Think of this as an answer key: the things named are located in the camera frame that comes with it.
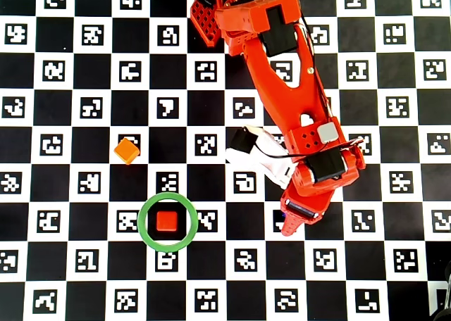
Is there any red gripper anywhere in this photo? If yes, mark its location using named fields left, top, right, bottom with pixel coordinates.
left=280, top=146, right=366, bottom=237

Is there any red cube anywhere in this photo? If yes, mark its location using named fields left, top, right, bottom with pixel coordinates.
left=156, top=210, right=179, bottom=233

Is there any orange cube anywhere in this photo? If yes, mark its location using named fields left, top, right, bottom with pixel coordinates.
left=113, top=137, right=141, bottom=165

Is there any small grey square block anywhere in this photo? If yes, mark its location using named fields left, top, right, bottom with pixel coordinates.
left=318, top=122, right=340, bottom=144

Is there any black white marker mat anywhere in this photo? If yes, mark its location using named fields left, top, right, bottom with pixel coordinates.
left=0, top=0, right=451, bottom=321

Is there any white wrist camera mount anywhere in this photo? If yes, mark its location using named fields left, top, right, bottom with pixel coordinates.
left=225, top=125, right=295, bottom=190

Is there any green ring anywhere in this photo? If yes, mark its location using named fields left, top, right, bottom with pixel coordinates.
left=137, top=191, right=199, bottom=253

